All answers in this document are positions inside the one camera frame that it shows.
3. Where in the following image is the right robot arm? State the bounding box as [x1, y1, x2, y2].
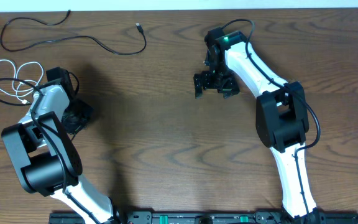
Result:
[193, 27, 319, 223]

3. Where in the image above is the white USB cable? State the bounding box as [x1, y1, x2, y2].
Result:
[0, 59, 44, 105]

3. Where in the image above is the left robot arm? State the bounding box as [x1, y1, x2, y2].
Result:
[1, 67, 127, 223]

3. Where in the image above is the long black USB cable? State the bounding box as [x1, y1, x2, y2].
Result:
[0, 9, 147, 56]

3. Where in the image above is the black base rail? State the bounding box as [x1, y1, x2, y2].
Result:
[48, 210, 358, 224]

